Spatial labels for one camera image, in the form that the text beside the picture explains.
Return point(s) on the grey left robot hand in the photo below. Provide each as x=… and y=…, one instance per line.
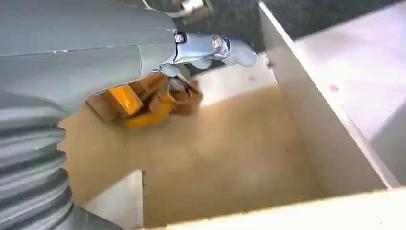
x=79, y=47

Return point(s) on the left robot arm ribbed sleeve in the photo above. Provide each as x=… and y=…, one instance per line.
x=30, y=165

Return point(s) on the white card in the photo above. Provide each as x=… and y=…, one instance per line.
x=119, y=203

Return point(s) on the pale wooden card box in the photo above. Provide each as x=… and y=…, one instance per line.
x=241, y=149

